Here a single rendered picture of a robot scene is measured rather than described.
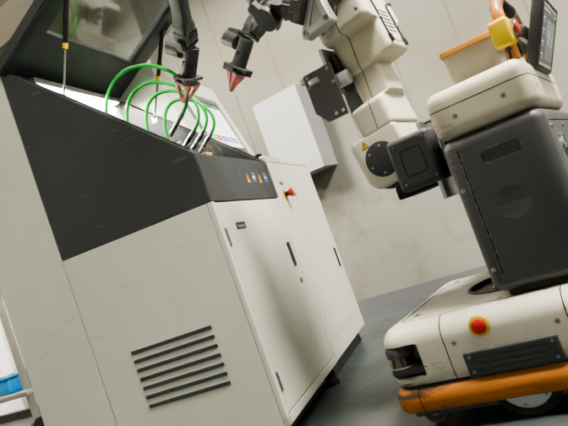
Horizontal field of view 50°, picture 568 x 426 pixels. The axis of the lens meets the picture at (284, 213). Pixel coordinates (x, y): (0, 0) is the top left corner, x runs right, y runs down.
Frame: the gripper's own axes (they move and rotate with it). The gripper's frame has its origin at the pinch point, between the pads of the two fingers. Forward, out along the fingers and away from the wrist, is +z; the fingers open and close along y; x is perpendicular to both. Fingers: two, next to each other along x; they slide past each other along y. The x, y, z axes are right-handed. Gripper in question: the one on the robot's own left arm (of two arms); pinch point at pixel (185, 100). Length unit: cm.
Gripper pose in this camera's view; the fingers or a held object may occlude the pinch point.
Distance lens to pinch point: 230.0
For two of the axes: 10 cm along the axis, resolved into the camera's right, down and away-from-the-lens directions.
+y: -4.8, 3.2, -8.2
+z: -1.9, 8.7, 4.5
